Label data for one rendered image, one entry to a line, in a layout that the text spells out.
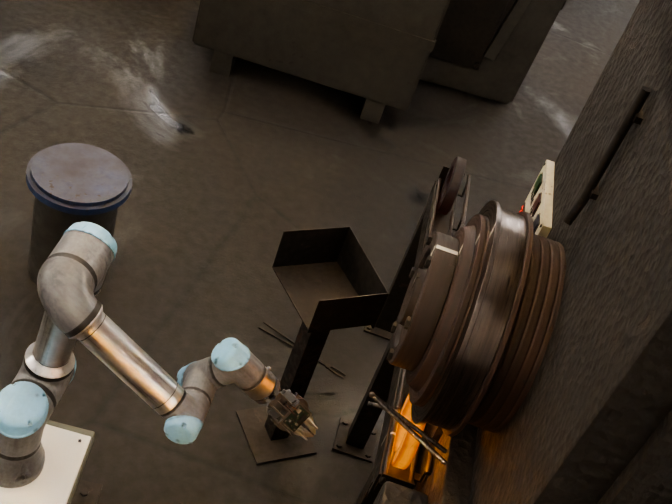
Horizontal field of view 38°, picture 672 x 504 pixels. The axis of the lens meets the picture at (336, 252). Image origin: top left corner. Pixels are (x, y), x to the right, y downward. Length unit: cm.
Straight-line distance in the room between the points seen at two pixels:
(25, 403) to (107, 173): 103
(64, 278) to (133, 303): 131
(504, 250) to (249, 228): 203
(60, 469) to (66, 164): 105
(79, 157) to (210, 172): 88
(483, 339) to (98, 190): 162
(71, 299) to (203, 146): 212
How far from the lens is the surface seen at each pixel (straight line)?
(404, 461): 215
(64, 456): 251
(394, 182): 418
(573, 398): 154
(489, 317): 173
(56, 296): 201
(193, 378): 219
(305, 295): 261
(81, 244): 207
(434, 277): 181
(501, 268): 175
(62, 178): 307
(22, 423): 229
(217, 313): 334
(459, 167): 300
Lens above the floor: 237
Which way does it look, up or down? 40 degrees down
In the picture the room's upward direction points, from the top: 20 degrees clockwise
